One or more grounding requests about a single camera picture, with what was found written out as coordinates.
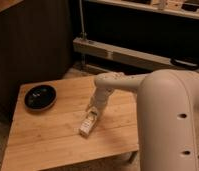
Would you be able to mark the grey metal shelf beam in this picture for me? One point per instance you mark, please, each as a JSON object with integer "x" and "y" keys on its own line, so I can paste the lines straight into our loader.
{"x": 122, "y": 55}

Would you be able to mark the white plastic bottle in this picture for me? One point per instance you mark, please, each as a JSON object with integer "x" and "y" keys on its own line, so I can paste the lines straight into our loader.
{"x": 87, "y": 124}

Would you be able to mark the wooden table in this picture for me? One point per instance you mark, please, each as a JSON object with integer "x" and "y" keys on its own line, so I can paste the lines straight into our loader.
{"x": 48, "y": 139}

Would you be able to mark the black handle object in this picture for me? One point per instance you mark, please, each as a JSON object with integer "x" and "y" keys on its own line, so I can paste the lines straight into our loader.
{"x": 184, "y": 65}

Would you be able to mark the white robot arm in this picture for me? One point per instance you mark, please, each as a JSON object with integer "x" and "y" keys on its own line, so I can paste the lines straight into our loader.
{"x": 165, "y": 115}

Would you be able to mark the black ceramic bowl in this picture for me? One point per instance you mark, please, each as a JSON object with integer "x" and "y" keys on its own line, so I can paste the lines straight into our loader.
{"x": 40, "y": 97}

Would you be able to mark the metal vertical pole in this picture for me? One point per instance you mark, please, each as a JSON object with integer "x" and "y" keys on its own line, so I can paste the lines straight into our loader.
{"x": 83, "y": 33}

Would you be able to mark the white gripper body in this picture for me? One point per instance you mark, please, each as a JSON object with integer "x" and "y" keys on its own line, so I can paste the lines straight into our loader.
{"x": 98, "y": 106}

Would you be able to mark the upper wooden shelf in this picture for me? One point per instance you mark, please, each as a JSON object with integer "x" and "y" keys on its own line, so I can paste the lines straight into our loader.
{"x": 169, "y": 7}

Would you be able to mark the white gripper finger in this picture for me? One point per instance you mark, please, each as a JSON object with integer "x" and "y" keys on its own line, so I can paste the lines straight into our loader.
{"x": 96, "y": 117}
{"x": 88, "y": 107}

